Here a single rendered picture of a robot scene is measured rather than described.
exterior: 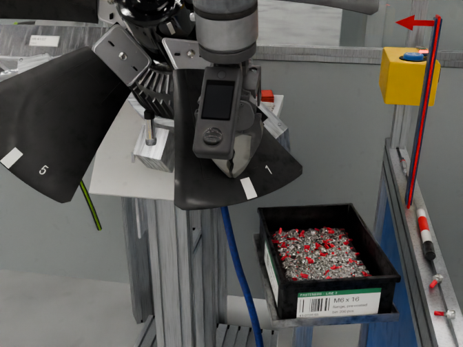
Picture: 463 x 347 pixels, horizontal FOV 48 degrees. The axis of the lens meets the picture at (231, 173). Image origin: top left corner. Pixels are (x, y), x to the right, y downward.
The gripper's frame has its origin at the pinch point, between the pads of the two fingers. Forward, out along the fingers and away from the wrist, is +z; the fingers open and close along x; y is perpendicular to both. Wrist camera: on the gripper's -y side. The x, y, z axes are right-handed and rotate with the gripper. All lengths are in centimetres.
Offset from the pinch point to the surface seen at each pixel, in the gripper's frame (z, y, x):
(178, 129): -4.8, 3.4, 8.3
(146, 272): 97, 50, 44
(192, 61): -8.1, 17.2, 9.0
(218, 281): 94, 48, 17
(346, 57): 28, 85, -19
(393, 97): 11.1, 39.5, -26.9
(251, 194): 3.6, -0.3, -2.9
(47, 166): 3.7, 2.1, 30.8
